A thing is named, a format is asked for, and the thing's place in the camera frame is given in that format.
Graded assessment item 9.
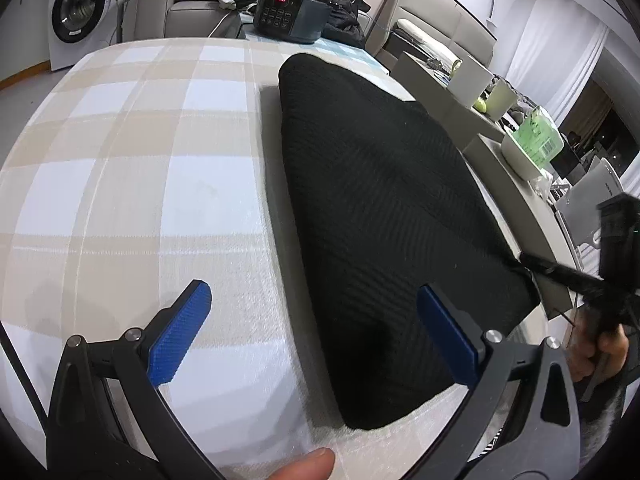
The black knit sweater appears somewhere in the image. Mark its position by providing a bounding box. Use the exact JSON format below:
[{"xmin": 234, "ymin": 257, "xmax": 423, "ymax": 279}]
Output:
[{"xmin": 279, "ymin": 53, "xmax": 540, "ymax": 430}]

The person's right hand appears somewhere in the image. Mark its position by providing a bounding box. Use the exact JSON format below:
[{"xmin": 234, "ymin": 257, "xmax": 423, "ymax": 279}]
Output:
[{"xmin": 566, "ymin": 308, "xmax": 629, "ymax": 384}]

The person's left hand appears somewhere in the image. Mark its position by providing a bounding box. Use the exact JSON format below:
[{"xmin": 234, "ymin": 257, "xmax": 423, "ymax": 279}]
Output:
[{"xmin": 268, "ymin": 448, "xmax": 335, "ymax": 480}]

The white bowl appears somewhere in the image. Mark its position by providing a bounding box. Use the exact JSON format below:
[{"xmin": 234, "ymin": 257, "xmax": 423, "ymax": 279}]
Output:
[{"xmin": 500, "ymin": 132, "xmax": 549, "ymax": 182}]

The green wipes pack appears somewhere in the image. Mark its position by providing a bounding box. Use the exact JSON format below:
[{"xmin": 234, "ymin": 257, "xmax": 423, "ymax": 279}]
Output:
[{"xmin": 514, "ymin": 106, "xmax": 564, "ymax": 168}]

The plaid bed sheet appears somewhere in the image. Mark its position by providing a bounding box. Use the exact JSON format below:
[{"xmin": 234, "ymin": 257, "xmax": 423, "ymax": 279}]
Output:
[{"xmin": 0, "ymin": 34, "xmax": 551, "ymax": 480}]

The grey sofa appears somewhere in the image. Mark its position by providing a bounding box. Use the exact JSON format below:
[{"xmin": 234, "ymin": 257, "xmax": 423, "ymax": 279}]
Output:
[{"xmin": 116, "ymin": 0, "xmax": 257, "ymax": 40}]

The white washing machine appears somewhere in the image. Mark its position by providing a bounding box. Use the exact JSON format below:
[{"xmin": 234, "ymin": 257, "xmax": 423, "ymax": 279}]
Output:
[{"xmin": 48, "ymin": 0, "xmax": 117, "ymax": 72}]

